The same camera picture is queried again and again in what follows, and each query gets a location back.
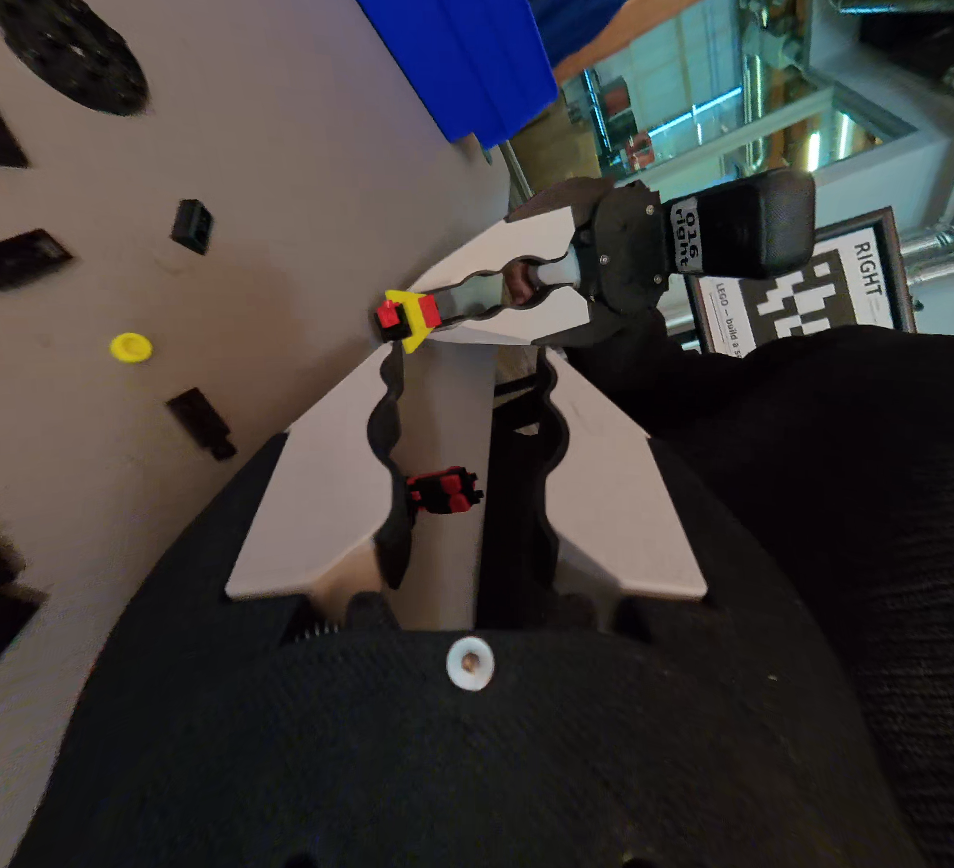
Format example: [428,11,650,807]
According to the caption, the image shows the black rectangular lego plate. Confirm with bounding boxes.
[0,229,74,291]
[0,111,31,170]

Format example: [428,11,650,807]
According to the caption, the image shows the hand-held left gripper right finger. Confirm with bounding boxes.
[532,348,709,625]

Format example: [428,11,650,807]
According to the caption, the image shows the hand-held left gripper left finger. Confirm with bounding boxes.
[224,343,417,631]

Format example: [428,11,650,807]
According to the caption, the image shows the black lego clip plate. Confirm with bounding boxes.
[165,387,238,463]

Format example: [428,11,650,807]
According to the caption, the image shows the person's right forearm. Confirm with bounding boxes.
[564,305,954,868]

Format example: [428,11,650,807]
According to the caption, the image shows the small black red yellow lego assembly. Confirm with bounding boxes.
[375,289,442,355]

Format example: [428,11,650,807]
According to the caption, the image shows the small black lego plate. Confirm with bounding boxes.
[170,199,215,256]

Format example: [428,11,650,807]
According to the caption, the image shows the long black red yellow lego model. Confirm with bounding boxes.
[406,466,485,516]

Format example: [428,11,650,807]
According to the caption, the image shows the framed marker sign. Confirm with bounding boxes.
[684,207,918,356]

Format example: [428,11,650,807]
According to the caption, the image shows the black round lego plate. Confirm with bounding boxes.
[0,0,150,116]

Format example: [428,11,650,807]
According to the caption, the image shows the blue plastic storage bin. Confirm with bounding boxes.
[522,0,642,68]
[302,0,558,148]

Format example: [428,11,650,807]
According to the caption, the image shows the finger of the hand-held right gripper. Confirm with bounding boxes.
[404,207,576,303]
[436,264,597,347]

